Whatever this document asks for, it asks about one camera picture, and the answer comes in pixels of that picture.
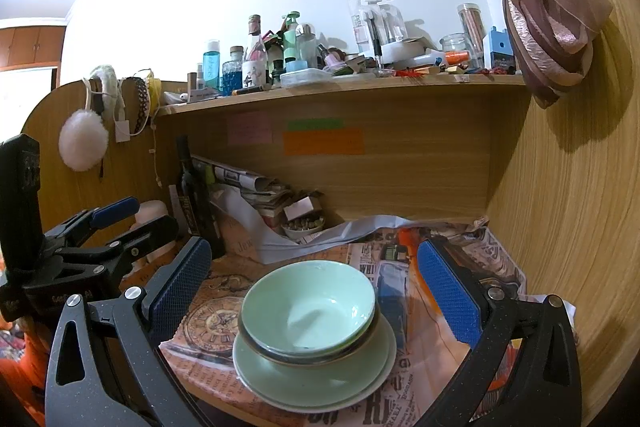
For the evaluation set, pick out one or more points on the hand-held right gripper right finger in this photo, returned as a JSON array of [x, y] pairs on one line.
[[450, 292]]

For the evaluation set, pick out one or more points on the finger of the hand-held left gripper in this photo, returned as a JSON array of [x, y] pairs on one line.
[[150, 232], [117, 209]]

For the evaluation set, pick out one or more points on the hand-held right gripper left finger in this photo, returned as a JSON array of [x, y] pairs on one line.
[[182, 287]]

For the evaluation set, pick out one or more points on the white bowl dark pattern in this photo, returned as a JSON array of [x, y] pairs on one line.
[[367, 332]]

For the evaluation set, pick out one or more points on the mint green plate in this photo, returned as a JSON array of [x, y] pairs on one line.
[[260, 377]]

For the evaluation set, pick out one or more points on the mint green bowl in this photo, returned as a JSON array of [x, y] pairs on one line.
[[310, 302]]

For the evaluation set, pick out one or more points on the pale pink mug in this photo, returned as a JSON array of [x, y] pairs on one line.
[[152, 209]]

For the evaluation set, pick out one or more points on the newspaper print table cover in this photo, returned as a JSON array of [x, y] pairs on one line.
[[225, 317]]

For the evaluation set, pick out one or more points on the dark wine bottle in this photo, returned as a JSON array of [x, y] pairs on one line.
[[197, 207]]

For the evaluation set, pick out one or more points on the white fluffy pompom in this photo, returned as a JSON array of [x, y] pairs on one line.
[[82, 139]]

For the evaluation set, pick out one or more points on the white hanging tag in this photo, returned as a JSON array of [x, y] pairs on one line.
[[122, 130]]

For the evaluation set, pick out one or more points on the stack of newspapers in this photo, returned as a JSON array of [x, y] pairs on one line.
[[245, 182]]

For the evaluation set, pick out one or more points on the dark beaded headband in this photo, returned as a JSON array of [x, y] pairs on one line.
[[142, 102]]

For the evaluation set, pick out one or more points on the white fluffy headband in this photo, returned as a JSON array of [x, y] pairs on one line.
[[107, 82]]

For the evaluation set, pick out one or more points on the small bowl of trinkets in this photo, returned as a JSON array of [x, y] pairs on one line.
[[302, 227]]

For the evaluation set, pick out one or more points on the white paper sheet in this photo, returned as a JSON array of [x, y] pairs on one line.
[[320, 242]]

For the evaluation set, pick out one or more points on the orange garment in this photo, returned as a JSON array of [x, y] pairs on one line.
[[35, 349]]

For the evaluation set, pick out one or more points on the small white box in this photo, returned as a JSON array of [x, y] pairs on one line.
[[302, 208]]

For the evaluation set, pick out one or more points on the pink sticky note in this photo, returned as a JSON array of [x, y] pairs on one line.
[[250, 128]]

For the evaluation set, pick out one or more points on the wooden wardrobe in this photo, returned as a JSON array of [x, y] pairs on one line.
[[30, 44]]

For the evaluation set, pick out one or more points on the tall blue liquid bottle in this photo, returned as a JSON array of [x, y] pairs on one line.
[[211, 67]]

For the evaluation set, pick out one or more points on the blue glass jar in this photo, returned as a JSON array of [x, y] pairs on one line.
[[231, 77]]

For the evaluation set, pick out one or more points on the orange sticky note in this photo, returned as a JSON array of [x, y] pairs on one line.
[[322, 142]]

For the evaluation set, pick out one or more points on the green sticky note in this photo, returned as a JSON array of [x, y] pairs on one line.
[[315, 125]]

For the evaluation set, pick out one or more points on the glass bottle pink label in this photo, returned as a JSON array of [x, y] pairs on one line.
[[254, 57]]

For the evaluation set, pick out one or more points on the clear plastic box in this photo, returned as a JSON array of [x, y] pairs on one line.
[[305, 78]]

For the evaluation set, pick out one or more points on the white tube orange cap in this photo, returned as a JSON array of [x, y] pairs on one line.
[[440, 58]]

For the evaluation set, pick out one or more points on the green pump bottle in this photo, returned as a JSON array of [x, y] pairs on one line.
[[290, 39]]

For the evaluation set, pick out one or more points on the clear bottle silver cap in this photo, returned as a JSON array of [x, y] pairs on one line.
[[306, 47]]

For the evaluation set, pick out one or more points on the round glass jar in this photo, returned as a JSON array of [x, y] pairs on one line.
[[455, 47]]

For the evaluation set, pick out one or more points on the blue pencil sharpener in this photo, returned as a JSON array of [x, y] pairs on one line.
[[497, 49]]

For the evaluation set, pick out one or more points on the tall clear pencil canister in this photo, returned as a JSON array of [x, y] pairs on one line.
[[471, 32]]

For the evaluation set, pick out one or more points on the pink knotted curtain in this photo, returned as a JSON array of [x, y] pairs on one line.
[[545, 37]]

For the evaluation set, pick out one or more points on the clear blister package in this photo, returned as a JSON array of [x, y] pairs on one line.
[[375, 24]]

